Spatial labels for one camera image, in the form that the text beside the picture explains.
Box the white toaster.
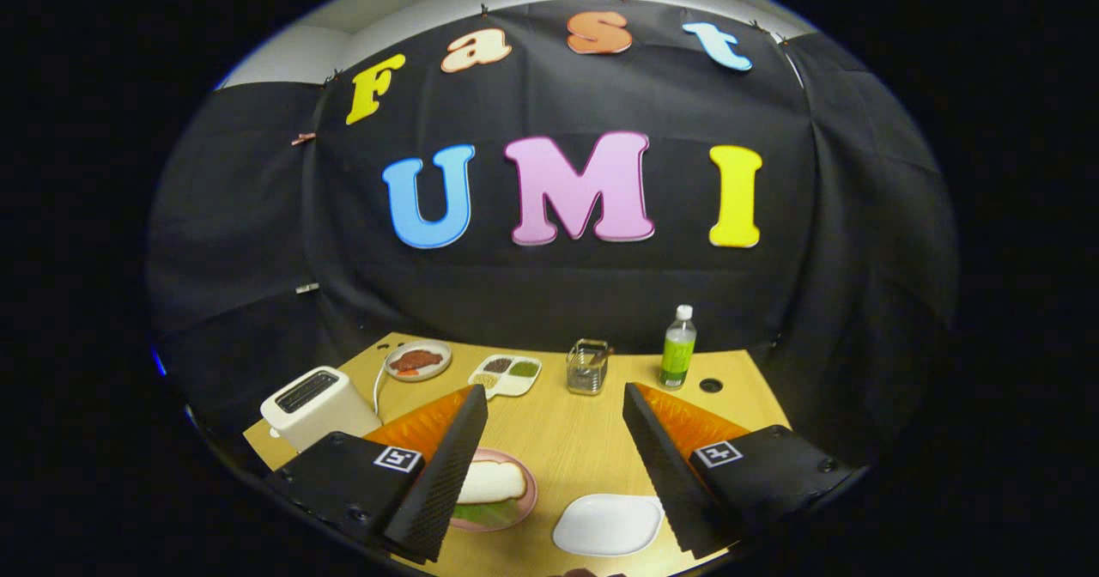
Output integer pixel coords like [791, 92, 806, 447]
[260, 366, 383, 453]

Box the round white plate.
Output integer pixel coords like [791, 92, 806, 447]
[384, 340, 453, 383]

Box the toasted bread slice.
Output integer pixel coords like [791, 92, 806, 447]
[455, 461, 529, 505]

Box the white square plate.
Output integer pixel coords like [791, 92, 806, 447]
[552, 494, 666, 558]

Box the pink round plate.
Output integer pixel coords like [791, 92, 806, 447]
[446, 448, 539, 533]

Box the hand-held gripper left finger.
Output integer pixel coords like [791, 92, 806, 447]
[264, 383, 489, 563]

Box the red meat slice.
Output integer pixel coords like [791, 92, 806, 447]
[391, 349, 444, 373]

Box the green label plastic bottle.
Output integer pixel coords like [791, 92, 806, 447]
[658, 305, 698, 390]

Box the metal wire utensil holder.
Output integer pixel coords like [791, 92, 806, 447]
[566, 338, 610, 396]

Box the green lettuce leaf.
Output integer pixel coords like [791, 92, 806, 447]
[451, 497, 522, 527]

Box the white divided bean dish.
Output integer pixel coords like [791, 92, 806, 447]
[468, 354, 543, 399]

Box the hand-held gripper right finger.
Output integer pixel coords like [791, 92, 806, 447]
[622, 381, 861, 561]

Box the black backdrop cloth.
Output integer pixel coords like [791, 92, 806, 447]
[146, 0, 958, 475]

